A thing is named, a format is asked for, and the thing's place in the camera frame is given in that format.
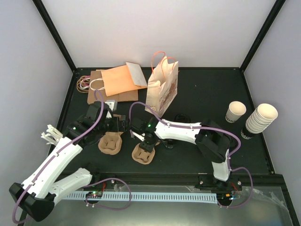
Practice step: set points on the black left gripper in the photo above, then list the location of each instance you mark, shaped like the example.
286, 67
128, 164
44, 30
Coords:
116, 127

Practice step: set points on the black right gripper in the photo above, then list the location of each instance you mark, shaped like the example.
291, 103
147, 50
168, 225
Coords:
148, 147

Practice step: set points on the brown pulp cup carrier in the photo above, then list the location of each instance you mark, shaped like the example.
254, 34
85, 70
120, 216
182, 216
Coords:
110, 143

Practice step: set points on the separated brown cup carrier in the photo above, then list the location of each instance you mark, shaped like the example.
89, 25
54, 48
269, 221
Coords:
141, 156

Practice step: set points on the black paper coffee cup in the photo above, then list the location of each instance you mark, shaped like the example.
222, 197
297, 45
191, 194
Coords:
182, 118

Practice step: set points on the printed white paper bag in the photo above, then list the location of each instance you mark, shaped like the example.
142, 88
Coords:
162, 85

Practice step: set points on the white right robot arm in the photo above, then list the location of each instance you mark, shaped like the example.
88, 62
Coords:
213, 142

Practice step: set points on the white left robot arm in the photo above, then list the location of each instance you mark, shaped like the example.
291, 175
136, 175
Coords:
41, 191

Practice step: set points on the single paper coffee cup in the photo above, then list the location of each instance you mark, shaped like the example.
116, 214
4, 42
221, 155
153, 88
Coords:
235, 110

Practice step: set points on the orange kraft paper bag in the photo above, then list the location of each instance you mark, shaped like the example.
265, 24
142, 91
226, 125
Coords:
124, 78

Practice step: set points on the brown kraft paper bag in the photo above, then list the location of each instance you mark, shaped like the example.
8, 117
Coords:
90, 83

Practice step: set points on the stack of paper cups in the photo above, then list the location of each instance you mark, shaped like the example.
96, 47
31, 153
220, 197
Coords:
259, 120

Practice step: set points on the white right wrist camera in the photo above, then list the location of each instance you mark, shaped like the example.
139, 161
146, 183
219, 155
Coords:
141, 137

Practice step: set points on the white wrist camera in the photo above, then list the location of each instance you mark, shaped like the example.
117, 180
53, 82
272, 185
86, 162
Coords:
141, 137
112, 104

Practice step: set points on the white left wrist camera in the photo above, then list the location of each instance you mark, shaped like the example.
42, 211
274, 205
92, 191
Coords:
112, 104

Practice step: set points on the white slotted cable rail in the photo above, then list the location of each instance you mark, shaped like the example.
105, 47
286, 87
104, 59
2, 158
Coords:
143, 197

